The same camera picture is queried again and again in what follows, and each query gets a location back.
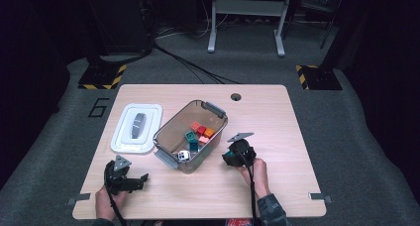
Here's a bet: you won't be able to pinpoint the black floor cables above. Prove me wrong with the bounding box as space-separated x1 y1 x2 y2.
153 42 242 85

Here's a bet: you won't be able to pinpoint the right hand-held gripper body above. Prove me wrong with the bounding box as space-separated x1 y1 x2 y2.
227 132 257 168

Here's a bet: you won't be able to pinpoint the person's right hand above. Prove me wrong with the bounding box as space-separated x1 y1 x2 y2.
239 159 271 200

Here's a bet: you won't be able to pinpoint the right hand-held gripper cable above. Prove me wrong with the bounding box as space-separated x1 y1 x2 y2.
236 148 261 226

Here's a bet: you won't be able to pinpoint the red printed object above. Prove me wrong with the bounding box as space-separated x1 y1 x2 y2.
226 218 252 226

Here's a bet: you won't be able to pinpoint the hand-held gripper cable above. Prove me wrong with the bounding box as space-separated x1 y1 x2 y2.
104 182 128 226
236 148 261 226

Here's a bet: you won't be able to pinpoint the clear brown plastic storage box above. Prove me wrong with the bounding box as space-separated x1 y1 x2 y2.
152 99 229 174

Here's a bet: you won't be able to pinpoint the left hand-held gripper cable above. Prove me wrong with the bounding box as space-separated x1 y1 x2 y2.
104 182 128 226

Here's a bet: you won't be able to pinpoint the white lid with grey handle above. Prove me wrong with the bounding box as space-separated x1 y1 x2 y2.
110 102 163 155

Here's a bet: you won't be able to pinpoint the dark cabinet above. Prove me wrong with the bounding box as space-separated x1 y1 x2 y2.
82 0 155 56

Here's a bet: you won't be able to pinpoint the white floor cables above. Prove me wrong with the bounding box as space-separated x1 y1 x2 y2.
155 19 212 41

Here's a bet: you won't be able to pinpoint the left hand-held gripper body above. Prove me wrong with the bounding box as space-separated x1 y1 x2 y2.
103 155 140 195

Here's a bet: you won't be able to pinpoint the person's left hand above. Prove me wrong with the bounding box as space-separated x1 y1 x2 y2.
94 186 128 221

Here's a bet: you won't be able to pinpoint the white metal stand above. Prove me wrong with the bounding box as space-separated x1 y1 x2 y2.
207 0 294 57

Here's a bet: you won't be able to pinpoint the grey table bracket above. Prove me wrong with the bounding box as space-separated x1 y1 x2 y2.
308 192 333 206

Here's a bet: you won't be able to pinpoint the black yellow striped base plate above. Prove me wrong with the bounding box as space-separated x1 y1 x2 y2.
77 63 128 90
295 64 344 91

